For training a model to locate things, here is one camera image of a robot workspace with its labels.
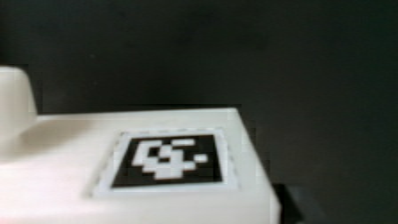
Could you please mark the white drawer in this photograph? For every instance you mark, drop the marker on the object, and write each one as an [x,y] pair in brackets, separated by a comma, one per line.
[127,168]

